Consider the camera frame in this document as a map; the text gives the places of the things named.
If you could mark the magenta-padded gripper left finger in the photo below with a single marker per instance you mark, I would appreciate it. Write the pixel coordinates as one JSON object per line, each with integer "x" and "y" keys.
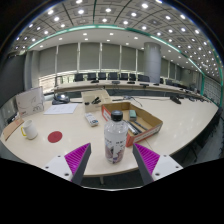
{"x": 76, "y": 159}

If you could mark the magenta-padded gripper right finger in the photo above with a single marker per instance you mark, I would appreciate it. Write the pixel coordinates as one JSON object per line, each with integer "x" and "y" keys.
{"x": 146, "y": 159}

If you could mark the clear water bottle black cap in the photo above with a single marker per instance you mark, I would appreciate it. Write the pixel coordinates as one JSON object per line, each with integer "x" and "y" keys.
{"x": 115, "y": 140}

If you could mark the open brown box red side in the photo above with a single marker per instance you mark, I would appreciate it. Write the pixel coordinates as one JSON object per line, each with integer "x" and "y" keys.
{"x": 146, "y": 131}

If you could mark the flat round red coaster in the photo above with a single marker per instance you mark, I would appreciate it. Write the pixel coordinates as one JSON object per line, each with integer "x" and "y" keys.
{"x": 55, "y": 136}

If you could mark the white remote control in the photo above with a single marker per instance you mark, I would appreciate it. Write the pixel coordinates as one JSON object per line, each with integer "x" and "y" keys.
{"x": 91, "y": 119}

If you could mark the grey-green block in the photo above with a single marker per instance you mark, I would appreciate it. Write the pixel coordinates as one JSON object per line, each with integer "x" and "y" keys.
{"x": 132, "y": 114}

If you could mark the white paper sheet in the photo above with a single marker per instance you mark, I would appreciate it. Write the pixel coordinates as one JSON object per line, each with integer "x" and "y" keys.
{"x": 61, "y": 108}

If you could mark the small open white box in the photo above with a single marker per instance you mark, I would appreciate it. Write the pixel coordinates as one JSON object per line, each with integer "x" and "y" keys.
{"x": 87, "y": 107}

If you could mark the black conference phone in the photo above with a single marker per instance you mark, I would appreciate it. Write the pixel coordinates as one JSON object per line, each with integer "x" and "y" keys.
{"x": 60, "y": 99}

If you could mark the black tool in white box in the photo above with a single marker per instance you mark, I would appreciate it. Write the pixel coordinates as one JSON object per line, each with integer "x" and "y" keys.
{"x": 95, "y": 100}

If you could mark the large white cardboard box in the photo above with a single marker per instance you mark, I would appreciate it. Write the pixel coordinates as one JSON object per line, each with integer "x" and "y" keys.
{"x": 30, "y": 101}

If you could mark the row of black office chairs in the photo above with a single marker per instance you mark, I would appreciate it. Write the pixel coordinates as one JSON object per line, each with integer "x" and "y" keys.
{"x": 112, "y": 76}

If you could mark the ceiling lights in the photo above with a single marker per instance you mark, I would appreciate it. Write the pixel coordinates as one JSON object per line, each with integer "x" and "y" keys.
{"x": 108, "y": 10}

